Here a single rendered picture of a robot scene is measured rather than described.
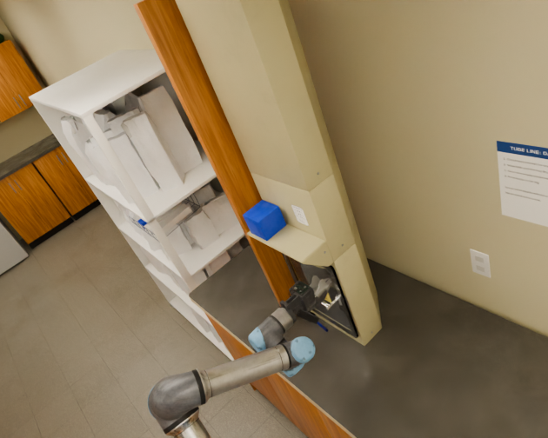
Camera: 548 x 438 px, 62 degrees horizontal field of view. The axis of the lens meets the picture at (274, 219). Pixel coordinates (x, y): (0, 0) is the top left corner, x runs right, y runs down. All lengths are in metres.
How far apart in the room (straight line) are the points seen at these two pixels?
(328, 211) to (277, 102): 0.41
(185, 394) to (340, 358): 0.79
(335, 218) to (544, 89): 0.68
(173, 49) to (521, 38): 0.96
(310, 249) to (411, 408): 0.65
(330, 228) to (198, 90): 0.62
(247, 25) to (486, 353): 1.36
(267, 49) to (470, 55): 0.54
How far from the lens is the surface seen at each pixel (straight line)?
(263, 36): 1.25
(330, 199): 1.49
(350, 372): 1.88
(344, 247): 1.61
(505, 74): 1.37
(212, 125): 1.61
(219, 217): 2.83
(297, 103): 1.33
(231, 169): 1.67
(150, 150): 2.52
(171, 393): 1.34
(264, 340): 1.54
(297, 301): 1.58
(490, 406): 1.75
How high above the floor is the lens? 2.46
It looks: 33 degrees down
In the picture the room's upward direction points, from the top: 23 degrees counter-clockwise
